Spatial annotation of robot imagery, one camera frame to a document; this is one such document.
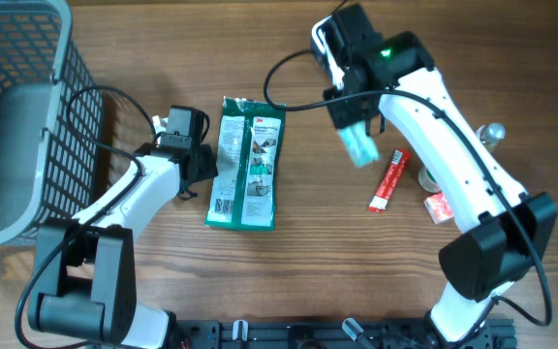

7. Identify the teal toothbrush package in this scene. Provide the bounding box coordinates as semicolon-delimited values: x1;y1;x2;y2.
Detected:
337;121;380;168

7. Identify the green 3M gloves package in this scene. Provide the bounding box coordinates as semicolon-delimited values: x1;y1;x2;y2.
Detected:
205;97;285;232

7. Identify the Knorr jar green lid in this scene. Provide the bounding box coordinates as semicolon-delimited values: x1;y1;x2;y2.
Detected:
418;166;441;193

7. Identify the red white tube package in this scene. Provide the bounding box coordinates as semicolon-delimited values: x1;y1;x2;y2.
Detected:
368;149;412;212

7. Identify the pink Kleenex tissue pack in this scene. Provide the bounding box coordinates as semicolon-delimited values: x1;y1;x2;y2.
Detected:
424;192;454;224

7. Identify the yellow oil bottle silver cap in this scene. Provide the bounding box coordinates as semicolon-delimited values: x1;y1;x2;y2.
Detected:
476;122;506;153

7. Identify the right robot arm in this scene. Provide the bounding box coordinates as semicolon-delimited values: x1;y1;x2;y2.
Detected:
311;4;558;345

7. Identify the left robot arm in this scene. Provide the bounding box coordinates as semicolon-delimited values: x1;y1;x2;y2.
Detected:
15;106;217;348

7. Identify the white barcode scanner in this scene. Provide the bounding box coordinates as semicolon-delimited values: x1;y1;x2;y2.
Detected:
311;16;331;79

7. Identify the grey plastic mesh basket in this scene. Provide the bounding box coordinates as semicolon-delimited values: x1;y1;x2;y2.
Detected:
0;1;104;245

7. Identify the right camera cable black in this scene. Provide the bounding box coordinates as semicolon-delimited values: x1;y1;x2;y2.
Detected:
263;49;553;327

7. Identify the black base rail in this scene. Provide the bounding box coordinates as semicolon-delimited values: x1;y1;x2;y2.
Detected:
162;317;517;349

